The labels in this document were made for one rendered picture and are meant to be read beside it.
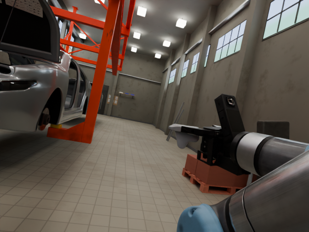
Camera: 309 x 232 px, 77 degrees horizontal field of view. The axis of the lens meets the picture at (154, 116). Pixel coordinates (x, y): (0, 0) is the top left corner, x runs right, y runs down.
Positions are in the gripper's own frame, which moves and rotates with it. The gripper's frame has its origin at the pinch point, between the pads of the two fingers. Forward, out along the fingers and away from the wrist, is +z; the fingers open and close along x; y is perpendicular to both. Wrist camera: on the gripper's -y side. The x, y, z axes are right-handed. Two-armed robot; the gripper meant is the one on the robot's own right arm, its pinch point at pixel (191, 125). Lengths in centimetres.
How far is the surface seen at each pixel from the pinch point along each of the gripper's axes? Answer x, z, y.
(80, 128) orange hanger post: -16, 289, 48
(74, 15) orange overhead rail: -33, 534, -216
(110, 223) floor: 13, 148, 126
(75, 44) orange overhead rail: -23, 838, -213
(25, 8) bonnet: -88, 250, -109
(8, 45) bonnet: -115, 287, -67
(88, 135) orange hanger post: -2, 284, 58
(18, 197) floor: -81, 202, 114
